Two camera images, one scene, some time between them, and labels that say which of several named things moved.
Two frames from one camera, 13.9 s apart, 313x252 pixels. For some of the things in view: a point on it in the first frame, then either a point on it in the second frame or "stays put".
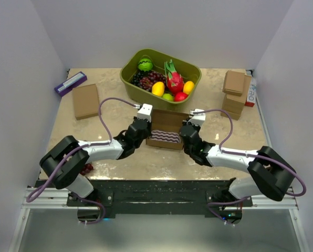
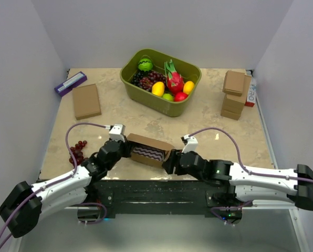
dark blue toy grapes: (136, 77) stays put
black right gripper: (197, 127) to (173, 161)
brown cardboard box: (167, 121) to (149, 151)
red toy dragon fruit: (174, 80) stays put
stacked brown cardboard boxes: (236, 88) stays put
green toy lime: (168, 96) stays put
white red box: (251, 95) stays put
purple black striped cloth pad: (165, 136) to (149, 153)
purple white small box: (64, 87) stays put
